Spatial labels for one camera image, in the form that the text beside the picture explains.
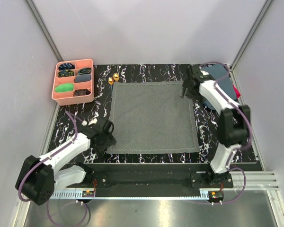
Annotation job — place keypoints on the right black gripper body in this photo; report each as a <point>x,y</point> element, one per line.
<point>191,94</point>

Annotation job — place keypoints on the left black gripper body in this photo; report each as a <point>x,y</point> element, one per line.
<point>107,141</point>

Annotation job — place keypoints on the grey stitched cloth napkin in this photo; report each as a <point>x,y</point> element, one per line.
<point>152,118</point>

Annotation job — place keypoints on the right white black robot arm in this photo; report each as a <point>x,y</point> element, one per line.
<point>234,126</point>

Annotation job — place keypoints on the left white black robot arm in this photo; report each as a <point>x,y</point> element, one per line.
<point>40,177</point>

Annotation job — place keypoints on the blue grey folded cloth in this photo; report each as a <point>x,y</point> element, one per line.
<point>218,71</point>

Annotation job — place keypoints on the magenta folded cloth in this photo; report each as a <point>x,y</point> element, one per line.
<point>238,94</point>

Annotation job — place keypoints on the brown patterned roll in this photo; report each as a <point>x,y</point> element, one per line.
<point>81,92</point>

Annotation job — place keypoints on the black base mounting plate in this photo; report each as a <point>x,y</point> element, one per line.
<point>180,178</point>

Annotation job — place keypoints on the green rolled cloth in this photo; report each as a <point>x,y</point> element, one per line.
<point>64,87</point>

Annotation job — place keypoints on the pink compartment organizer tray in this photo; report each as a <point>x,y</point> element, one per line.
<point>73,82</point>

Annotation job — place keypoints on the grey rolled cloth in tray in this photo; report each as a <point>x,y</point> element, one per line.
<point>82,78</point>

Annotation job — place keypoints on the teal patterned roll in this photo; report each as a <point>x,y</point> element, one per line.
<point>83,71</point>

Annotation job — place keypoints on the yellow blue patterned roll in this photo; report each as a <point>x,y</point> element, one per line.
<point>65,73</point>

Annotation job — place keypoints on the blue patterned roll top left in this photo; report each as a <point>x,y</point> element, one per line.
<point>66,66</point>

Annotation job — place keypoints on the gold spoon teal handle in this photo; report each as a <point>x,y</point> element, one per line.
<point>111,82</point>

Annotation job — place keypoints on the white slotted cable duct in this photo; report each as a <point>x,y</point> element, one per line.
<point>103,195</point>

